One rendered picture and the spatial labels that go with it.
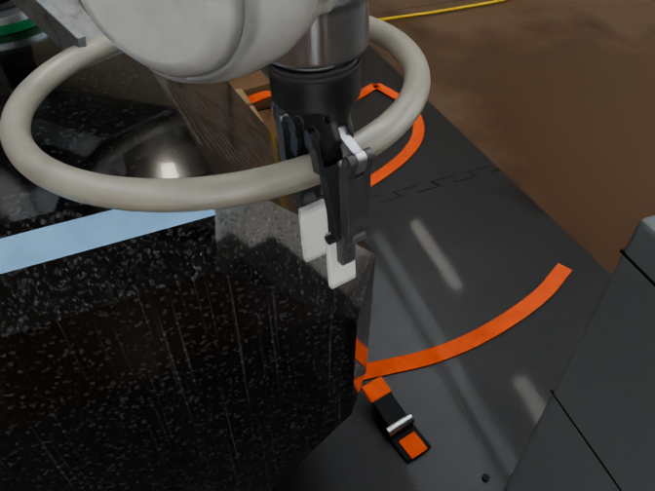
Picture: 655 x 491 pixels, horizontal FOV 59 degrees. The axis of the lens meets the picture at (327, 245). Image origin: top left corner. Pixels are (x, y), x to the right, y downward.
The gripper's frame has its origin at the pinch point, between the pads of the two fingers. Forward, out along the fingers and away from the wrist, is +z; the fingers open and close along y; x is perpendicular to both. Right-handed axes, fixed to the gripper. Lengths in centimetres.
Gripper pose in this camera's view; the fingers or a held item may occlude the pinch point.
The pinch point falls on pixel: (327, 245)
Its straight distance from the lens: 59.1
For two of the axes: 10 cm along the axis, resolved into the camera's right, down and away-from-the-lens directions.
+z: 0.6, 7.6, 6.5
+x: -8.4, 3.9, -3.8
